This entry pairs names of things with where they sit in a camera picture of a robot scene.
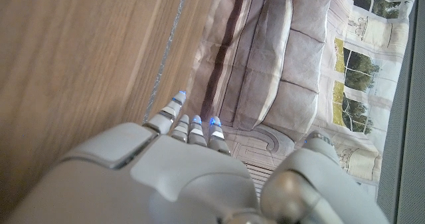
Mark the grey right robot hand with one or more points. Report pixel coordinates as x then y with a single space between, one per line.
186 177

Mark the printed sofa room backdrop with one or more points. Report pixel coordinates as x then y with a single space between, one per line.
275 67

